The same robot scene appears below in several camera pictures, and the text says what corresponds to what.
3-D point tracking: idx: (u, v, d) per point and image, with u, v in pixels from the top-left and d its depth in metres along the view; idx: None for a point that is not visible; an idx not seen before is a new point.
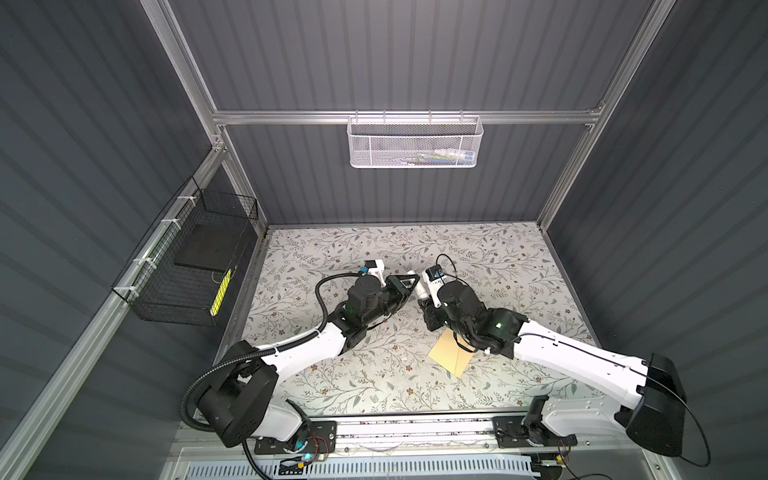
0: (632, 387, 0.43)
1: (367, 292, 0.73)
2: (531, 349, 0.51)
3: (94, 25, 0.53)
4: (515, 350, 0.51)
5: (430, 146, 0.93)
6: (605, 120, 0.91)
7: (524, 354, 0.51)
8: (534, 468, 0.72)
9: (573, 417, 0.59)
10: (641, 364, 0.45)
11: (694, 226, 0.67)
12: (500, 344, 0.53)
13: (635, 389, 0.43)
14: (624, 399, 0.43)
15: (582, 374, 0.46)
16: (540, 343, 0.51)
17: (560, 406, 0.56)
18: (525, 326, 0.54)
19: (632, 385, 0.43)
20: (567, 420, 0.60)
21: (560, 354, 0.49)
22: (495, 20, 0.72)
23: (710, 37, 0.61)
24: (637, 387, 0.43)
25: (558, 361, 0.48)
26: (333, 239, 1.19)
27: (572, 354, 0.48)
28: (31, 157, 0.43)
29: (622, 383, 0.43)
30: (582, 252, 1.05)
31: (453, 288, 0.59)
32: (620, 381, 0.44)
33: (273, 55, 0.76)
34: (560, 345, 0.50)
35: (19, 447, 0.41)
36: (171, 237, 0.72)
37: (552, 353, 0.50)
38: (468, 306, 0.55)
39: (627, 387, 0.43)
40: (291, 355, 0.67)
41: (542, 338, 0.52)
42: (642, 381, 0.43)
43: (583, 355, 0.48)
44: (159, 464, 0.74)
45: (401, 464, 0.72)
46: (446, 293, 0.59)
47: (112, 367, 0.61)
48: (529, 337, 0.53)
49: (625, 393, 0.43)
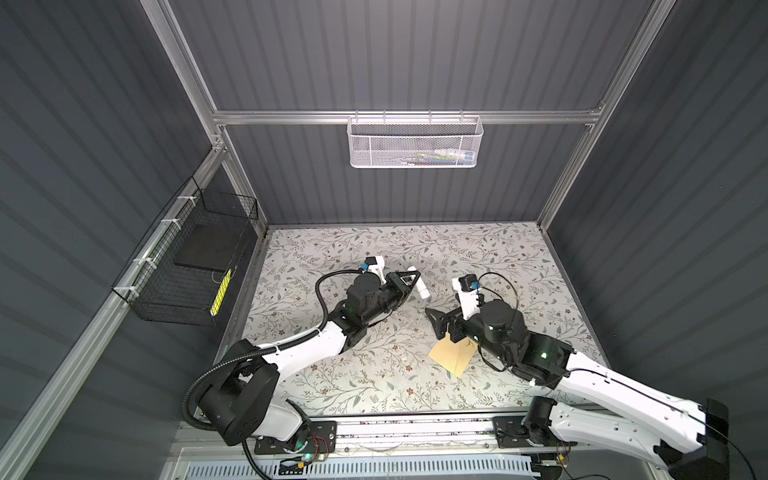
0: (692, 434, 0.42)
1: (366, 291, 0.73)
2: (581, 383, 0.48)
3: (94, 26, 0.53)
4: (561, 383, 0.49)
5: (430, 146, 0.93)
6: (605, 120, 0.91)
7: (569, 387, 0.49)
8: (534, 468, 0.72)
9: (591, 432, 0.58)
10: (698, 409, 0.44)
11: (693, 226, 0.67)
12: (545, 375, 0.50)
13: (696, 436, 0.41)
14: (679, 444, 0.42)
15: (632, 414, 0.45)
16: (591, 379, 0.49)
17: (576, 418, 0.62)
18: (573, 358, 0.51)
19: (692, 432, 0.42)
20: (581, 432, 0.59)
21: (612, 392, 0.47)
22: (495, 20, 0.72)
23: (711, 37, 0.61)
24: (698, 435, 0.42)
25: (609, 399, 0.46)
26: (333, 239, 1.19)
27: (626, 392, 0.47)
28: (33, 157, 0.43)
29: (681, 428, 0.42)
30: (582, 253, 1.05)
31: (500, 312, 0.53)
32: (679, 427, 0.42)
33: (273, 56, 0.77)
34: (612, 382, 0.48)
35: (19, 446, 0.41)
36: (171, 237, 0.72)
37: (603, 390, 0.47)
38: (517, 335, 0.50)
39: (688, 433, 0.42)
40: (293, 354, 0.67)
41: (593, 374, 0.49)
42: (703, 429, 0.42)
43: (638, 395, 0.46)
44: (159, 464, 0.74)
45: (401, 464, 0.72)
46: (493, 317, 0.53)
47: (113, 367, 0.60)
48: (580, 372, 0.50)
49: (685, 440, 0.42)
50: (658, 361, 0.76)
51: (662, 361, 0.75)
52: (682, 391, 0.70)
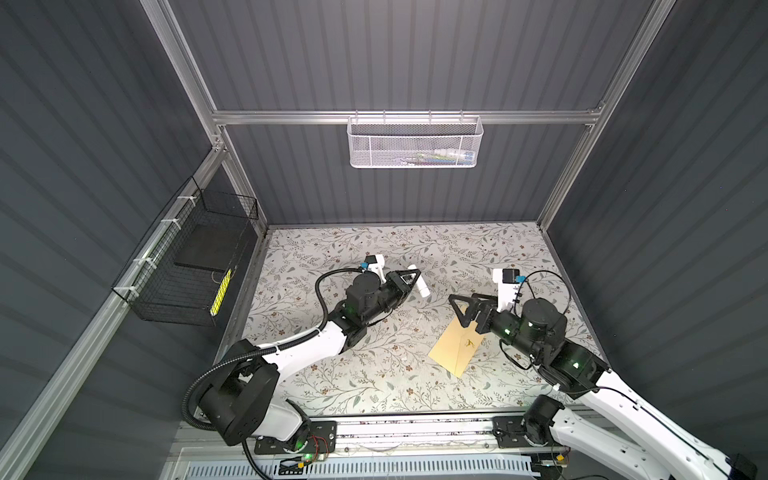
0: None
1: (365, 291, 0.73)
2: (608, 401, 0.47)
3: (95, 26, 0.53)
4: (585, 395, 0.49)
5: (430, 146, 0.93)
6: (605, 121, 0.91)
7: (592, 401, 0.49)
8: (534, 468, 0.72)
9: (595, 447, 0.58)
10: (724, 460, 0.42)
11: (693, 226, 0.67)
12: (569, 383, 0.50)
13: None
14: None
15: (648, 443, 0.45)
16: (619, 401, 0.47)
17: (584, 430, 0.61)
18: (603, 376, 0.50)
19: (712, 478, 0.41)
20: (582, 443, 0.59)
21: (637, 419, 0.46)
22: (495, 20, 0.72)
23: (710, 37, 0.61)
24: None
25: (632, 424, 0.46)
26: (333, 239, 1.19)
27: (653, 424, 0.45)
28: (33, 157, 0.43)
29: (702, 470, 0.41)
30: (582, 253, 1.05)
31: (547, 311, 0.52)
32: (698, 470, 0.42)
33: (273, 56, 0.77)
34: (641, 410, 0.46)
35: (19, 446, 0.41)
36: (170, 236, 0.71)
37: (629, 415, 0.46)
38: (555, 337, 0.50)
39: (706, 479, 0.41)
40: (293, 354, 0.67)
41: (623, 396, 0.48)
42: None
43: (665, 428, 0.45)
44: (159, 464, 0.74)
45: (401, 464, 0.72)
46: (537, 315, 0.51)
47: (113, 367, 0.60)
48: (610, 391, 0.48)
49: None
50: (658, 361, 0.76)
51: (662, 360, 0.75)
52: (682, 391, 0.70)
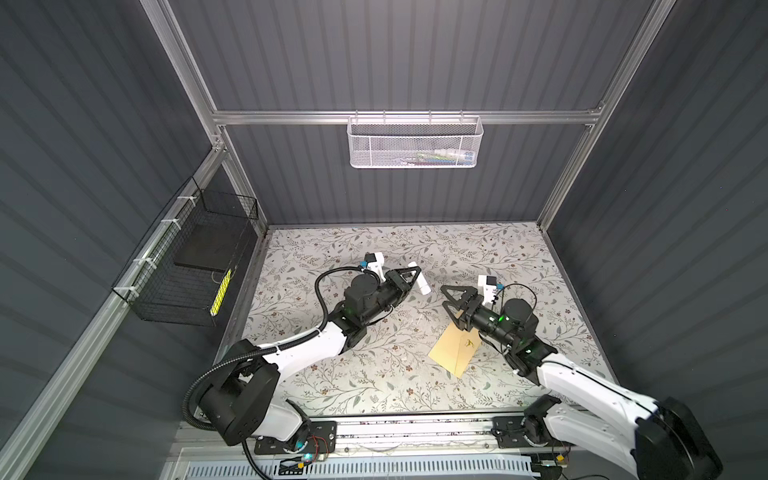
0: (634, 417, 0.45)
1: (364, 292, 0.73)
2: (551, 372, 0.58)
3: (94, 25, 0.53)
4: (541, 378, 0.60)
5: (430, 146, 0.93)
6: (605, 120, 0.91)
7: (545, 379, 0.59)
8: (534, 468, 0.72)
9: (582, 430, 0.58)
10: (652, 403, 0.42)
11: (693, 226, 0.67)
12: (525, 371, 0.62)
13: (635, 419, 0.45)
14: (625, 429, 0.46)
15: (591, 405, 0.51)
16: (557, 369, 0.58)
17: (573, 415, 0.63)
18: (551, 355, 0.62)
19: (633, 415, 0.46)
20: (572, 429, 0.60)
21: (575, 382, 0.54)
22: (495, 20, 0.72)
23: (711, 36, 0.61)
24: (638, 418, 0.45)
25: (573, 388, 0.54)
26: (333, 239, 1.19)
27: (587, 382, 0.53)
28: (32, 157, 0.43)
29: (625, 411, 0.47)
30: (582, 253, 1.05)
31: (524, 309, 0.61)
32: (623, 411, 0.47)
33: (273, 55, 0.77)
34: (578, 374, 0.55)
35: (20, 445, 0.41)
36: (171, 237, 0.72)
37: (568, 379, 0.55)
38: (528, 332, 0.60)
39: (629, 416, 0.46)
40: (293, 354, 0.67)
41: (561, 365, 0.58)
42: (645, 414, 0.45)
43: (597, 384, 0.52)
44: (159, 464, 0.74)
45: (401, 464, 0.72)
46: (514, 311, 0.61)
47: (112, 367, 0.61)
48: (552, 363, 0.60)
49: (626, 423, 0.46)
50: (658, 361, 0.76)
51: (662, 361, 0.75)
52: (681, 391, 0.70)
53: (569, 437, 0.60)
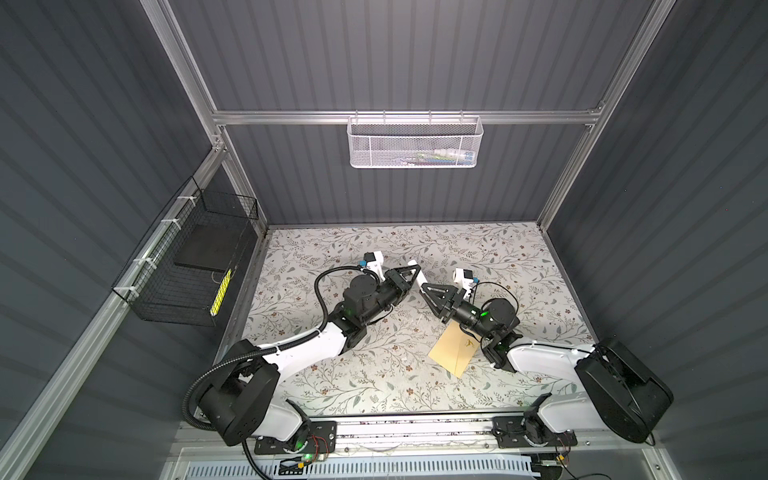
0: None
1: (362, 293, 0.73)
2: (520, 354, 0.63)
3: (94, 25, 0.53)
4: (514, 360, 0.63)
5: (430, 146, 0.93)
6: (605, 121, 0.91)
7: (517, 362, 0.63)
8: (534, 468, 0.72)
9: (567, 408, 0.59)
10: (587, 346, 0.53)
11: (693, 225, 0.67)
12: (500, 362, 0.67)
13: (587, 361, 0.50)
14: None
15: (554, 366, 0.54)
16: (524, 347, 0.64)
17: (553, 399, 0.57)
18: (518, 339, 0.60)
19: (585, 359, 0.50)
20: (560, 412, 0.61)
21: (538, 353, 0.59)
22: (494, 20, 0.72)
23: (710, 36, 0.61)
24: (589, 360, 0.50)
25: (538, 359, 0.58)
26: (333, 239, 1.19)
27: (547, 349, 0.59)
28: (32, 158, 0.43)
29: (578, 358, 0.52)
30: (582, 253, 1.05)
31: (509, 313, 0.63)
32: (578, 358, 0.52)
33: (273, 55, 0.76)
34: (536, 346, 0.62)
35: (19, 445, 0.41)
36: (171, 237, 0.72)
37: (533, 353, 0.60)
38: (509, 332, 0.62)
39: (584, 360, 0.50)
40: (293, 354, 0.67)
41: (523, 342, 0.66)
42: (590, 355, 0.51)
43: (551, 347, 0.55)
44: (159, 464, 0.74)
45: (401, 464, 0.72)
46: (499, 314, 0.63)
47: (113, 367, 0.60)
48: (517, 345, 0.66)
49: None
50: (658, 361, 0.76)
51: (662, 361, 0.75)
52: (681, 391, 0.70)
53: (564, 425, 0.60)
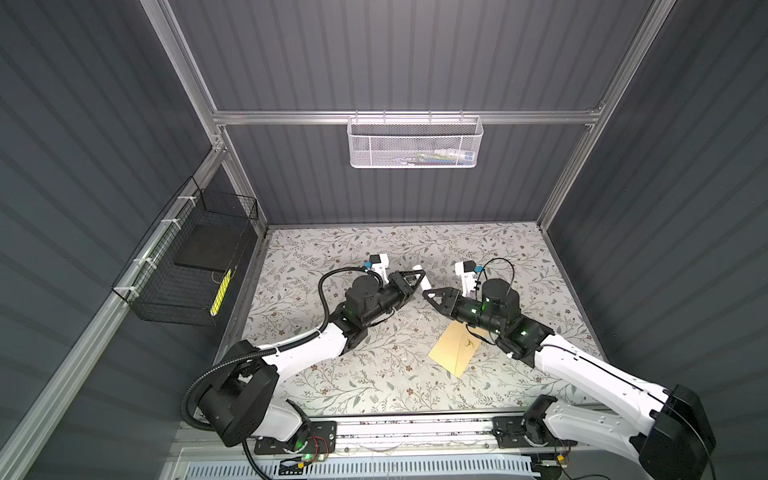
0: (646, 410, 0.43)
1: (365, 293, 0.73)
2: (551, 359, 0.53)
3: (94, 25, 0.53)
4: (536, 358, 0.55)
5: (430, 146, 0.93)
6: (605, 121, 0.91)
7: (544, 364, 0.54)
8: (534, 468, 0.72)
9: (586, 428, 0.57)
10: (661, 391, 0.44)
11: (693, 226, 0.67)
12: (522, 352, 0.57)
13: (649, 412, 0.43)
14: (636, 422, 0.44)
15: (598, 391, 0.48)
16: (560, 355, 0.53)
17: (570, 414, 0.63)
18: (550, 338, 0.57)
19: (646, 408, 0.43)
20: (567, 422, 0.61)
21: (579, 368, 0.51)
22: (494, 20, 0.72)
23: (711, 36, 0.61)
24: (651, 410, 0.43)
25: (577, 375, 0.50)
26: (333, 239, 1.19)
27: (593, 370, 0.50)
28: (33, 159, 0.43)
29: (637, 404, 0.44)
30: (582, 253, 1.05)
31: (501, 287, 0.59)
32: (634, 402, 0.45)
33: (273, 55, 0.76)
34: (581, 360, 0.52)
35: (19, 446, 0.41)
36: (171, 237, 0.72)
37: (572, 366, 0.51)
38: (510, 309, 0.56)
39: (641, 409, 0.43)
40: (293, 355, 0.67)
41: (563, 351, 0.54)
42: (658, 406, 0.43)
43: (602, 372, 0.49)
44: (159, 464, 0.74)
45: (401, 464, 0.72)
46: (491, 290, 0.59)
47: (113, 367, 0.60)
48: (551, 348, 0.55)
49: (638, 415, 0.43)
50: (658, 362, 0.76)
51: (662, 361, 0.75)
52: None
53: (571, 435, 0.60)
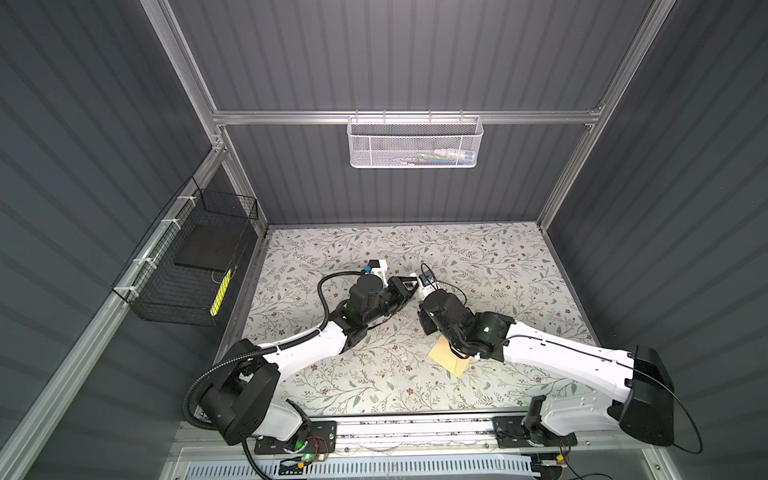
0: (621, 381, 0.43)
1: (369, 290, 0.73)
2: (519, 350, 0.51)
3: (94, 25, 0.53)
4: (506, 354, 0.52)
5: (430, 146, 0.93)
6: (605, 121, 0.91)
7: (512, 356, 0.51)
8: (534, 468, 0.72)
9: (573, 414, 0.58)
10: (626, 356, 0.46)
11: (694, 225, 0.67)
12: (490, 350, 0.53)
13: (624, 383, 0.43)
14: (612, 393, 0.44)
15: (569, 371, 0.47)
16: (528, 344, 0.51)
17: (560, 406, 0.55)
18: (513, 327, 0.54)
19: (620, 379, 0.43)
20: (568, 420, 0.59)
21: (548, 353, 0.49)
22: (495, 19, 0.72)
23: (710, 37, 0.61)
24: (625, 381, 0.43)
25: (546, 360, 0.49)
26: (333, 240, 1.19)
27: (560, 352, 0.49)
28: (33, 159, 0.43)
29: (611, 378, 0.44)
30: (582, 253, 1.05)
31: (438, 296, 0.60)
32: (609, 376, 0.44)
33: (273, 55, 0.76)
34: (548, 344, 0.50)
35: (19, 445, 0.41)
36: (171, 237, 0.72)
37: (540, 353, 0.50)
38: (454, 313, 0.55)
39: (617, 381, 0.43)
40: (293, 354, 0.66)
41: (530, 339, 0.52)
42: (630, 374, 0.43)
43: (571, 353, 0.48)
44: (159, 464, 0.74)
45: (401, 464, 0.72)
46: (430, 302, 0.59)
47: (113, 367, 0.60)
48: (517, 339, 0.53)
49: (615, 388, 0.43)
50: None
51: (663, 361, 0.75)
52: (682, 391, 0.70)
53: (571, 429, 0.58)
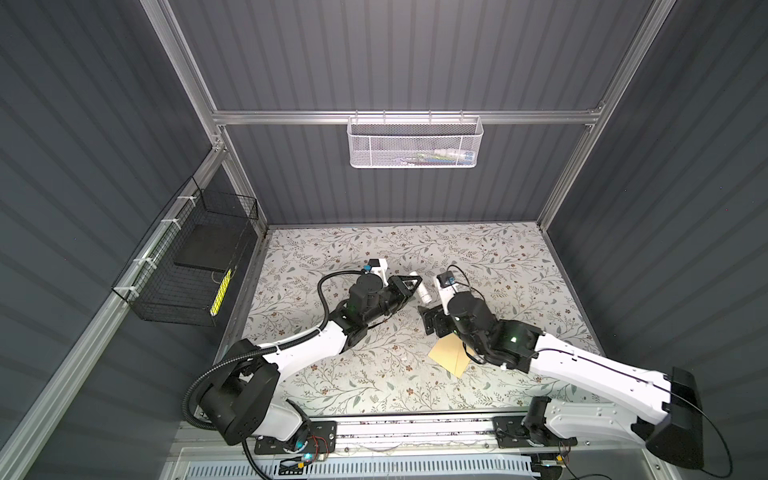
0: (657, 404, 0.42)
1: (369, 289, 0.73)
2: (549, 364, 0.49)
3: (94, 25, 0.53)
4: (532, 365, 0.50)
5: (430, 146, 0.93)
6: (605, 121, 0.91)
7: (539, 369, 0.50)
8: (534, 468, 0.72)
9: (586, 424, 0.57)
10: (662, 378, 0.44)
11: (695, 225, 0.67)
12: (515, 361, 0.52)
13: (660, 405, 0.42)
14: (647, 415, 0.42)
15: (600, 388, 0.46)
16: (558, 358, 0.50)
17: (570, 413, 0.62)
18: (541, 340, 0.52)
19: (657, 402, 0.42)
20: (578, 427, 0.58)
21: (580, 369, 0.48)
22: (495, 19, 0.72)
23: (710, 37, 0.61)
24: (662, 404, 0.42)
25: (577, 377, 0.47)
26: (333, 240, 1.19)
27: (593, 369, 0.47)
28: (33, 159, 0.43)
29: (646, 399, 0.43)
30: (582, 253, 1.05)
31: (465, 299, 0.57)
32: (643, 397, 0.43)
33: (273, 55, 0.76)
34: (579, 359, 0.49)
35: (19, 446, 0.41)
36: (170, 237, 0.71)
37: (572, 368, 0.48)
38: (481, 321, 0.53)
39: (652, 403, 0.42)
40: (293, 354, 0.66)
41: (560, 353, 0.50)
42: (667, 397, 0.42)
43: (604, 370, 0.47)
44: (159, 464, 0.74)
45: (401, 464, 0.72)
46: (457, 307, 0.56)
47: (113, 367, 0.60)
48: (547, 353, 0.51)
49: (649, 410, 0.42)
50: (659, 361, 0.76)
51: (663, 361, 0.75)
52: None
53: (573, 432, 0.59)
